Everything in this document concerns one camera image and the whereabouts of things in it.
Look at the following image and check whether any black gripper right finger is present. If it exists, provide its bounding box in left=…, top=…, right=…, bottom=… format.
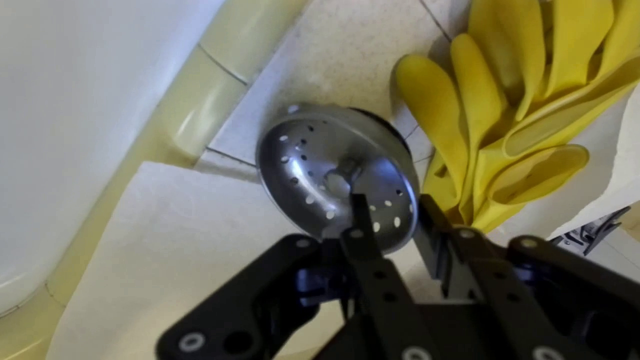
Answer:
left=416, top=193, right=640, bottom=360

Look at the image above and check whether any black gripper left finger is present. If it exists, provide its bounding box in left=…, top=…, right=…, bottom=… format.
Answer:
left=153, top=190, right=431, bottom=360

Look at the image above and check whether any round metal drain plug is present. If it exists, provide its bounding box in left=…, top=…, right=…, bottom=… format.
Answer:
left=253, top=103, right=421, bottom=257

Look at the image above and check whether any white sink basin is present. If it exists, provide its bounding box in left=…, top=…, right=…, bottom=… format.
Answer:
left=0, top=0, right=227, bottom=317

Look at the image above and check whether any yellow rubber glove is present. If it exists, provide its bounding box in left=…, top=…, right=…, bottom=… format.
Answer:
left=390, top=32, right=592, bottom=236
left=465, top=0, right=640, bottom=161

